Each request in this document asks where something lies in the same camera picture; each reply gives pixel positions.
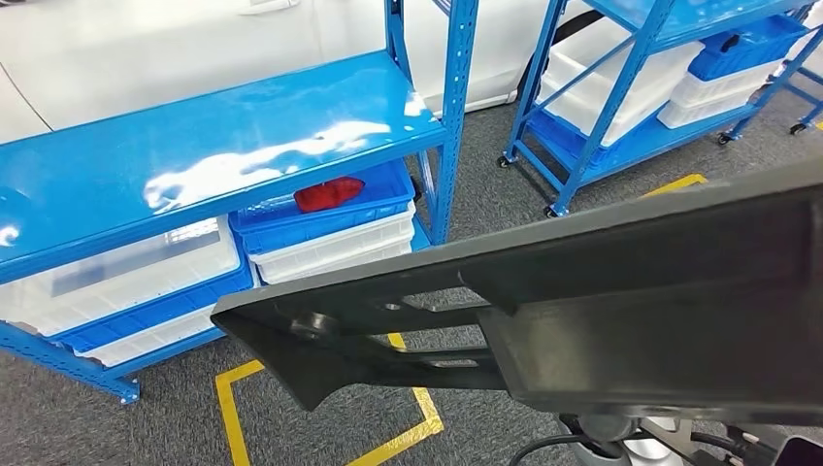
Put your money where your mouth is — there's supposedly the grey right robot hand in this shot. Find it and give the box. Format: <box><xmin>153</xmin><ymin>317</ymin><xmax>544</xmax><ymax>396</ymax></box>
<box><xmin>560</xmin><ymin>415</ymin><xmax>639</xmax><ymax>447</ymax></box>

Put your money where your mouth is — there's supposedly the black plastic panel part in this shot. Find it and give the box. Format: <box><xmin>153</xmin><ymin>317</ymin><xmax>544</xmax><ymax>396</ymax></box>
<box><xmin>211</xmin><ymin>157</ymin><xmax>823</xmax><ymax>427</ymax></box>

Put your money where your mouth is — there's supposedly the red plastic part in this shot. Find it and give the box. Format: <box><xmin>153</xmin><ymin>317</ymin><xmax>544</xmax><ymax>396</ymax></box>
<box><xmin>294</xmin><ymin>177</ymin><xmax>367</xmax><ymax>215</ymax></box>

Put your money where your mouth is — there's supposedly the blue metal shelf rack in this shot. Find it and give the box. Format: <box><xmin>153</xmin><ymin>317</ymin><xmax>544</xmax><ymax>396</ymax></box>
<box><xmin>0</xmin><ymin>0</ymin><xmax>480</xmax><ymax>405</ymax></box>

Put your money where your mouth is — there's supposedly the blue rack with casters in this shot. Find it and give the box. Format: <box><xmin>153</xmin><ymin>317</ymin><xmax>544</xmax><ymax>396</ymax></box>
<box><xmin>780</xmin><ymin>64</ymin><xmax>823</xmax><ymax>136</ymax></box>
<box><xmin>498</xmin><ymin>0</ymin><xmax>823</xmax><ymax>218</ymax></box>

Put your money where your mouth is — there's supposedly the blue plastic bin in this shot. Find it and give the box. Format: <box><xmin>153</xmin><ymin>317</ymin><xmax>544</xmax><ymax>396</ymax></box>
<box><xmin>686</xmin><ymin>14</ymin><xmax>810</xmax><ymax>83</ymax></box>
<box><xmin>229</xmin><ymin>159</ymin><xmax>416</xmax><ymax>256</ymax></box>
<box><xmin>50</xmin><ymin>256</ymin><xmax>255</xmax><ymax>355</ymax></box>

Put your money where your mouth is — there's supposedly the large white plastic bin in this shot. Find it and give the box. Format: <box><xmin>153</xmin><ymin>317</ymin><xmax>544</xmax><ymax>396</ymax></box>
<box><xmin>539</xmin><ymin>16</ymin><xmax>707</xmax><ymax>148</ymax></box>

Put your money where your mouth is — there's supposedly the translucent white plastic bin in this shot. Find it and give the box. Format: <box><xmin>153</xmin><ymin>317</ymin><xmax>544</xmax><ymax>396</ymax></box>
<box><xmin>0</xmin><ymin>215</ymin><xmax>241</xmax><ymax>338</ymax></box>

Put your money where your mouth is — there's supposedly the white car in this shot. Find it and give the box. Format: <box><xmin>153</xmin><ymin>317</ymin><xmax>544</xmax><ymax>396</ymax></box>
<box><xmin>0</xmin><ymin>0</ymin><xmax>606</xmax><ymax>146</ymax></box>

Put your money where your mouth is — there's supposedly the black camera cable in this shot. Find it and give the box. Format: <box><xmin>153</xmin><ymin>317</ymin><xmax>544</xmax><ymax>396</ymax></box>
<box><xmin>508</xmin><ymin>434</ymin><xmax>583</xmax><ymax>466</ymax></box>

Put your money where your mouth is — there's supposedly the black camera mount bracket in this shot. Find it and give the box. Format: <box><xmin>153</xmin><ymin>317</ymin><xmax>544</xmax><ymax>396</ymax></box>
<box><xmin>691</xmin><ymin>427</ymin><xmax>779</xmax><ymax>464</ymax></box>

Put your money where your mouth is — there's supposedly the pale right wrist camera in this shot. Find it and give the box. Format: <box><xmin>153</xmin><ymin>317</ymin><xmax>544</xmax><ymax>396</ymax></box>
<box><xmin>771</xmin><ymin>437</ymin><xmax>823</xmax><ymax>466</ymax></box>

